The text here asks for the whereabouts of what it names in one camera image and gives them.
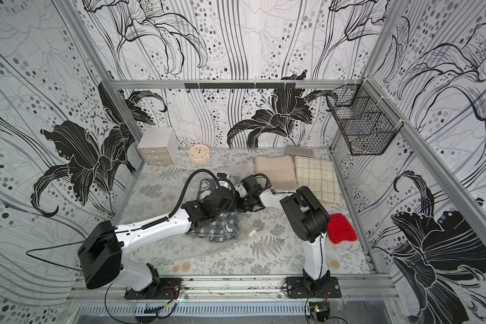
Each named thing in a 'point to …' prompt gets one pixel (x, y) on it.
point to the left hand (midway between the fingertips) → (234, 198)
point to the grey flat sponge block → (300, 151)
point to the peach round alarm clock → (199, 153)
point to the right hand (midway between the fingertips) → (233, 206)
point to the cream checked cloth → (319, 177)
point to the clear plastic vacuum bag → (256, 229)
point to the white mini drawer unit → (159, 146)
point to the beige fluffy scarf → (280, 170)
